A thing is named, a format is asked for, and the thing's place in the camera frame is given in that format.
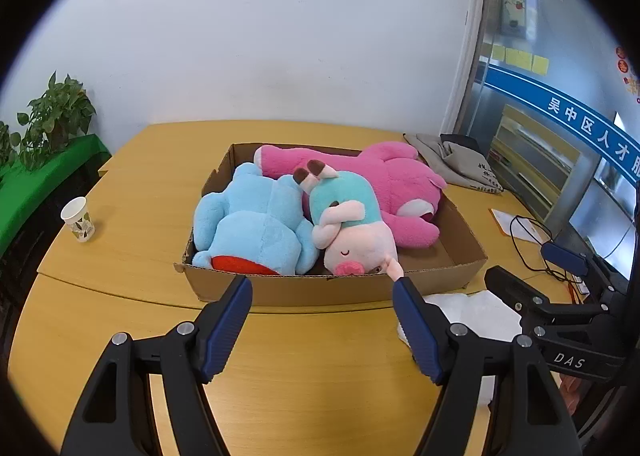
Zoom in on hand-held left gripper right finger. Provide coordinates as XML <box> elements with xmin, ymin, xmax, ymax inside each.
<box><xmin>392</xmin><ymin>277</ymin><xmax>576</xmax><ymax>456</ymax></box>

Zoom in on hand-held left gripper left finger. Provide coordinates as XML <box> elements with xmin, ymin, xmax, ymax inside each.
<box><xmin>60</xmin><ymin>276</ymin><xmax>254</xmax><ymax>456</ymax></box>

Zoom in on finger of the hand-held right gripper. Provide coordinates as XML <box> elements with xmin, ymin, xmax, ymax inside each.
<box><xmin>484</xmin><ymin>265</ymin><xmax>601</xmax><ymax>324</ymax></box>
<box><xmin>541</xmin><ymin>242</ymin><xmax>632</xmax><ymax>304</ymax></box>

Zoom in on panda plush toy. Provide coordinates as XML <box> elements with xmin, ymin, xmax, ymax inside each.
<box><xmin>397</xmin><ymin>290</ymin><xmax>523</xmax><ymax>407</ymax></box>

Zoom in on brown cardboard box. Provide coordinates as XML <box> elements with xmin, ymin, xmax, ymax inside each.
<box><xmin>174</xmin><ymin>142</ymin><xmax>489</xmax><ymax>307</ymax></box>

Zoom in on light blue plush toy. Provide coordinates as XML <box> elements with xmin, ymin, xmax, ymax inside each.
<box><xmin>191</xmin><ymin>162</ymin><xmax>321</xmax><ymax>277</ymax></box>

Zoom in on pink pig plush toy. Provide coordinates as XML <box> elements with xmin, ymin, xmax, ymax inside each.
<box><xmin>292</xmin><ymin>161</ymin><xmax>405</xmax><ymax>281</ymax></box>

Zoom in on pink plush bear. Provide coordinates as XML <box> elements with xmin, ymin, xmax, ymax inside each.
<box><xmin>253</xmin><ymin>141</ymin><xmax>447</xmax><ymax>251</ymax></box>

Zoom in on white paper sheet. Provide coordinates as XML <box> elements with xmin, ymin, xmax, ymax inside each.
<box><xmin>490</xmin><ymin>207</ymin><xmax>551</xmax><ymax>240</ymax></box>

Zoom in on grey cloth bag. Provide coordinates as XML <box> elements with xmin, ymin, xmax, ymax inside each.
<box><xmin>404</xmin><ymin>132</ymin><xmax>504</xmax><ymax>195</ymax></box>

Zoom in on blue banner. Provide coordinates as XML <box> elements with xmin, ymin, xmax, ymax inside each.
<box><xmin>485</xmin><ymin>60</ymin><xmax>640</xmax><ymax>187</ymax></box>

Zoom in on printed paper cup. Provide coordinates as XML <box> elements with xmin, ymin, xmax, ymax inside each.
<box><xmin>61</xmin><ymin>196</ymin><xmax>96</xmax><ymax>243</ymax></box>

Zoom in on red window stickers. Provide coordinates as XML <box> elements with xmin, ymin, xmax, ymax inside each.
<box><xmin>615</xmin><ymin>46</ymin><xmax>640</xmax><ymax>104</ymax></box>

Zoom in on green cloth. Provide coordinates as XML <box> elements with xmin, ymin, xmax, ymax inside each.
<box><xmin>0</xmin><ymin>134</ymin><xmax>112</xmax><ymax>257</ymax></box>

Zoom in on cartoon poster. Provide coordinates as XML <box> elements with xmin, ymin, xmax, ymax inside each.
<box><xmin>500</xmin><ymin>0</ymin><xmax>539</xmax><ymax>36</ymax></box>

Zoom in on large green potted plant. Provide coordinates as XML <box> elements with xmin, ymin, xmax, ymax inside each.
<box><xmin>15</xmin><ymin>70</ymin><xmax>97</xmax><ymax>171</ymax></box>

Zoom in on small green potted plant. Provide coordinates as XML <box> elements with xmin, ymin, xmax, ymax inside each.
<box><xmin>0</xmin><ymin>121</ymin><xmax>21</xmax><ymax>173</ymax></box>

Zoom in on black cable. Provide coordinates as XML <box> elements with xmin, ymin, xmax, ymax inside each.
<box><xmin>510</xmin><ymin>215</ymin><xmax>581</xmax><ymax>287</ymax></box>

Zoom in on grey metal frame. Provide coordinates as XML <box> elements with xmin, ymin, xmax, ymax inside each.
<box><xmin>545</xmin><ymin>151</ymin><xmax>602</xmax><ymax>237</ymax></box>

